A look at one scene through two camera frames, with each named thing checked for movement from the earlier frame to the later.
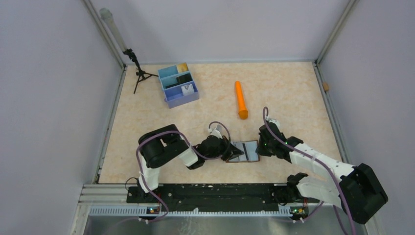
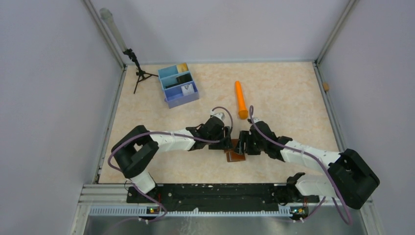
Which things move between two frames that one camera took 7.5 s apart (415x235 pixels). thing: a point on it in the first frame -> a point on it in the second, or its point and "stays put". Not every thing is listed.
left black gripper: [231, 151] -> [225, 143]
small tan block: [326, 86] stays put
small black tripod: [142, 75] stays put
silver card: [187, 89] stays put
